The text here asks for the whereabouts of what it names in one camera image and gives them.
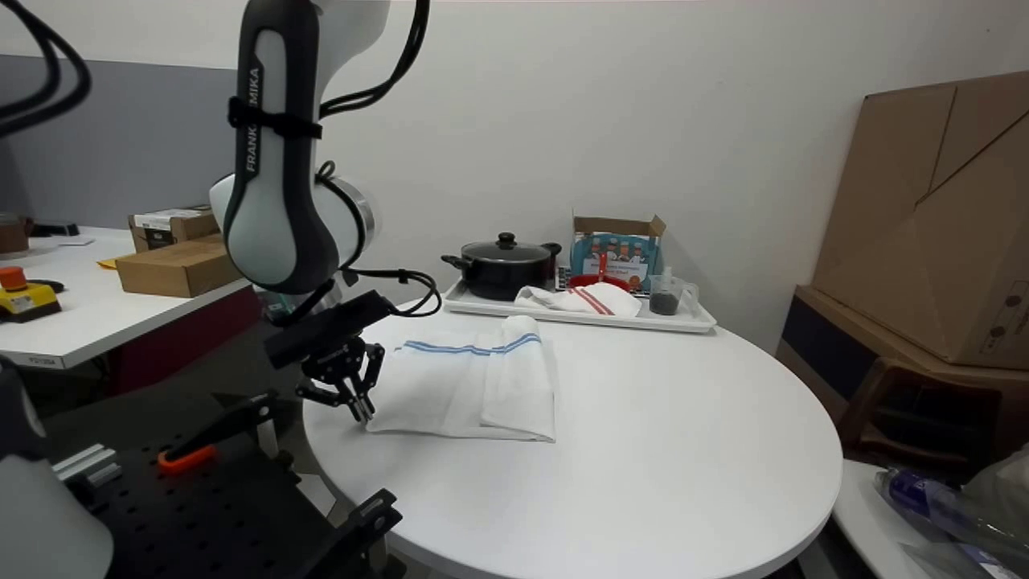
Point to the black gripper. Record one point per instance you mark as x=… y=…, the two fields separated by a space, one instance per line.
x=343 y=365

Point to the white towel with blue stripe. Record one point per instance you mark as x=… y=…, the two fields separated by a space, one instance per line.
x=472 y=390

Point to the white rounded robot base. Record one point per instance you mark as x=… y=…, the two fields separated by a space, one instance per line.
x=44 y=525

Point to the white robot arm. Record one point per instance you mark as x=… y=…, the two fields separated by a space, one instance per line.
x=267 y=214

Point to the black perforated breadboard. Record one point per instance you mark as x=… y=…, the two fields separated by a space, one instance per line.
x=212 y=525

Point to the black pot with lid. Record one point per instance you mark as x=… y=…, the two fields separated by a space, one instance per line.
x=504 y=268

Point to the flat brown cardboard box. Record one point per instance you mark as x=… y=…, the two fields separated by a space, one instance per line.
x=173 y=268

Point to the small open cardboard box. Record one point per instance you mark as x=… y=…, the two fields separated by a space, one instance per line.
x=173 y=226

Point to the white desk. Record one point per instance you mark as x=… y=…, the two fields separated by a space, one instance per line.
x=98 y=316

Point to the short aluminium extrusion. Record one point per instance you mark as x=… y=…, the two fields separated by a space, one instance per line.
x=84 y=465

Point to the white cloth with red stripe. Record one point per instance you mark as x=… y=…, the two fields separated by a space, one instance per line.
x=598 y=300

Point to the small blue printed cardboard box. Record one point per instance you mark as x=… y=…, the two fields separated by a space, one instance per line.
x=615 y=260

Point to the grey partition panel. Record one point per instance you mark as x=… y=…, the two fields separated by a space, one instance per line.
x=138 y=141

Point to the small black cup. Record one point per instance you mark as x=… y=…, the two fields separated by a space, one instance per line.
x=665 y=303

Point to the yellow emergency stop button box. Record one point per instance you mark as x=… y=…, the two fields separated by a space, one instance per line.
x=19 y=300

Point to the white rectangular tray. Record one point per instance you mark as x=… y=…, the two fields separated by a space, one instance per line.
x=685 y=320

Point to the small brown box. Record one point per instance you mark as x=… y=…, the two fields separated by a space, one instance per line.
x=12 y=233

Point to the low dark wooden table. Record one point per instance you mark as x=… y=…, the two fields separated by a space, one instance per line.
x=823 y=354

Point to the white board panel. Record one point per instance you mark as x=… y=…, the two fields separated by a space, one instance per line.
x=863 y=525

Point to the large brown cardboard box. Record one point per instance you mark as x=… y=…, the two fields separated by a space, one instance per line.
x=935 y=235

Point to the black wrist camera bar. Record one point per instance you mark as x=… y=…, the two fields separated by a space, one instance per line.
x=324 y=329

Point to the black metal bracket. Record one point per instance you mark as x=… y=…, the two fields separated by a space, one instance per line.
x=371 y=519

